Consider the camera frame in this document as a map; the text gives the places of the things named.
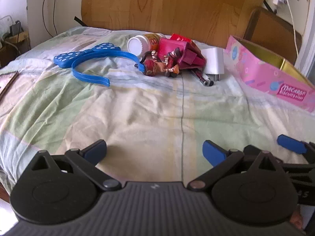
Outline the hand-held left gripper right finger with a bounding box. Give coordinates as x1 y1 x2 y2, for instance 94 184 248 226
187 140 283 192

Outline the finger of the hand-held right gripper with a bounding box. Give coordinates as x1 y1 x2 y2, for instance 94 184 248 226
277 135 315 155

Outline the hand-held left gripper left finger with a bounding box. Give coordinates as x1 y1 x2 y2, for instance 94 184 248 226
31 139 121 192

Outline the pink biscuit tin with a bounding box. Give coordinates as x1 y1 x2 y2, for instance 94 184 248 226
223 35 315 114

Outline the white charger plug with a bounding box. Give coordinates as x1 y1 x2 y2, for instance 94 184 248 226
201 48 225 82

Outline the blue polka dot bow headband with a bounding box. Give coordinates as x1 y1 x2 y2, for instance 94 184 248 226
54 42 145 88

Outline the dark red wallet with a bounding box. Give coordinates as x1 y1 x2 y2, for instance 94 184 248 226
157 38 206 71

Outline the white capped orange label bottle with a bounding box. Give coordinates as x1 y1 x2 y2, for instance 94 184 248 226
127 33 167 57

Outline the small red box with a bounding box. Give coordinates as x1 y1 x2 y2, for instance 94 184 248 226
170 33 197 52

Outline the pale green bedsheet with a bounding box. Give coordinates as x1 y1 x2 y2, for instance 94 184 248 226
0 26 315 203

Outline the wooden headboard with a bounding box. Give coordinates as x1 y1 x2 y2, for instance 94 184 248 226
81 0 268 50

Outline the wooden frame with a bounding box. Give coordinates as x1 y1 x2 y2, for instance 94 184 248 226
0 71 19 102

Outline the white power cable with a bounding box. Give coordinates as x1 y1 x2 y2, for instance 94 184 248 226
283 0 300 57

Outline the black wall cable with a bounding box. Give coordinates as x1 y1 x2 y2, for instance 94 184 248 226
42 0 58 36

